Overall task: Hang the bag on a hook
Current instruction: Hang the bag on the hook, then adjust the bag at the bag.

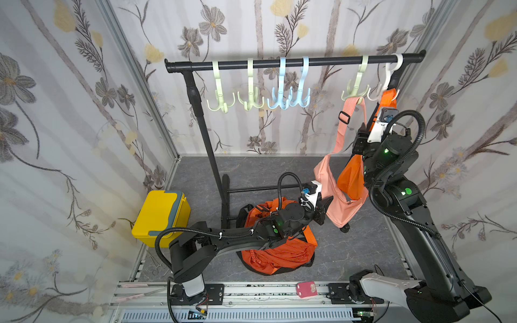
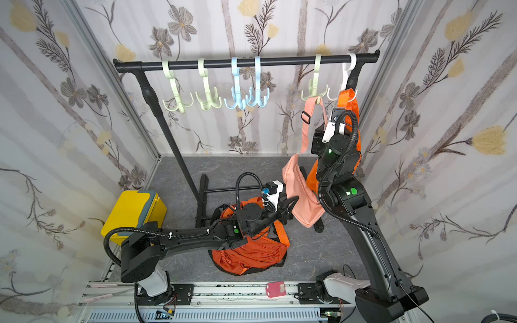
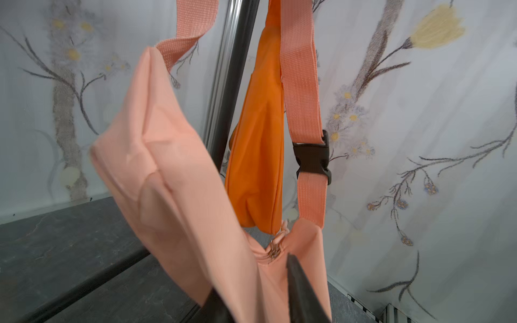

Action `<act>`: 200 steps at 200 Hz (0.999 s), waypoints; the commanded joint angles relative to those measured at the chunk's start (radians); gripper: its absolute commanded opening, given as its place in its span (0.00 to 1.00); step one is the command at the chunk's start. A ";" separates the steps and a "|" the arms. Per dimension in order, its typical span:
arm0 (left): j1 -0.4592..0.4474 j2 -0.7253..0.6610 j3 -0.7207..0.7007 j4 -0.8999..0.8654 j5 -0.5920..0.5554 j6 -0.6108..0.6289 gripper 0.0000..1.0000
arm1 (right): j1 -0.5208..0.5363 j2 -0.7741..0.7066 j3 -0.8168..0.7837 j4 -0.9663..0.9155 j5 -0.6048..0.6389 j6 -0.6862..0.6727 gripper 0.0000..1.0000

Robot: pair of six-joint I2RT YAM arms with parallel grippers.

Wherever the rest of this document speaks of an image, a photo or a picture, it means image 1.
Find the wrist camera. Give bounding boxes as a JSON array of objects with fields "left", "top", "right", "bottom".
[
  {"left": 300, "top": 180, "right": 322, "bottom": 208},
  {"left": 367, "top": 107, "right": 399, "bottom": 143}
]

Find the aluminium rail base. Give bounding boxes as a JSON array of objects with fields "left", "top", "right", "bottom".
[{"left": 108, "top": 280, "right": 445, "bottom": 323}]

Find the blue hook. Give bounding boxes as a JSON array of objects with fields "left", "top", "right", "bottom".
[
  {"left": 267, "top": 57, "right": 288, "bottom": 110},
  {"left": 286, "top": 57, "right": 311, "bottom": 108}
]

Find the bright orange crescent bag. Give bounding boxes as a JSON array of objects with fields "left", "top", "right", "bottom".
[{"left": 337, "top": 89, "right": 397, "bottom": 201}]

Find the pink tag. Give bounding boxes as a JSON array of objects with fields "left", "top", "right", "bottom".
[{"left": 296, "top": 281, "right": 318, "bottom": 299}]

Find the blue hook right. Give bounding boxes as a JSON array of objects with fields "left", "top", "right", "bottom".
[{"left": 286, "top": 57, "right": 311, "bottom": 108}]

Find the green hook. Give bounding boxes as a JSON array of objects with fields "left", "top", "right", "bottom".
[
  {"left": 207, "top": 61, "right": 236, "bottom": 114},
  {"left": 341, "top": 55, "right": 370, "bottom": 104},
  {"left": 237, "top": 59, "right": 265, "bottom": 111}
]

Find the pink crescent bag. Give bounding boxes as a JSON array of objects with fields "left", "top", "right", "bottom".
[{"left": 314, "top": 121, "right": 368, "bottom": 228}]

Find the blue hook left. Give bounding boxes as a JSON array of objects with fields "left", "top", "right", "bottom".
[{"left": 267, "top": 57, "right": 288, "bottom": 110}]

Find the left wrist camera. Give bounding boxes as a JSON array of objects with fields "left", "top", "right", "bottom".
[{"left": 300, "top": 180, "right": 322, "bottom": 208}]

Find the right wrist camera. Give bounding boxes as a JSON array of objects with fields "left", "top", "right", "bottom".
[{"left": 367, "top": 107, "right": 399, "bottom": 143}]

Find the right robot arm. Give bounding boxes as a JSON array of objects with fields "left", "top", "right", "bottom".
[{"left": 349, "top": 108, "right": 492, "bottom": 322}]

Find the black clothes rack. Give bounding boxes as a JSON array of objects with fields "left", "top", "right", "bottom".
[{"left": 164, "top": 50, "right": 426, "bottom": 229}]

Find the green hook right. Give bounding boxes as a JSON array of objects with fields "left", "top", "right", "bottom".
[{"left": 341, "top": 55, "right": 370, "bottom": 104}]

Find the yellow storage box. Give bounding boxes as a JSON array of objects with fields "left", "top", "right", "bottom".
[{"left": 131, "top": 191, "right": 191, "bottom": 248}]

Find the white cable duct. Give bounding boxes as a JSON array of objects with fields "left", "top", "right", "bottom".
[{"left": 118, "top": 308, "right": 361, "bottom": 322}]

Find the green hook far left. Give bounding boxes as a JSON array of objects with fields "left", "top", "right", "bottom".
[{"left": 207, "top": 61, "right": 236, "bottom": 114}]

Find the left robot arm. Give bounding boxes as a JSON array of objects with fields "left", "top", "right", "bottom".
[{"left": 154, "top": 172, "right": 333, "bottom": 300}]

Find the white hook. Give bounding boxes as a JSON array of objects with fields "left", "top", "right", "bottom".
[{"left": 366, "top": 53, "right": 404, "bottom": 102}]

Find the dark orange waist bag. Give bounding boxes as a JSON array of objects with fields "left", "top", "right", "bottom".
[{"left": 241, "top": 196, "right": 319, "bottom": 275}]

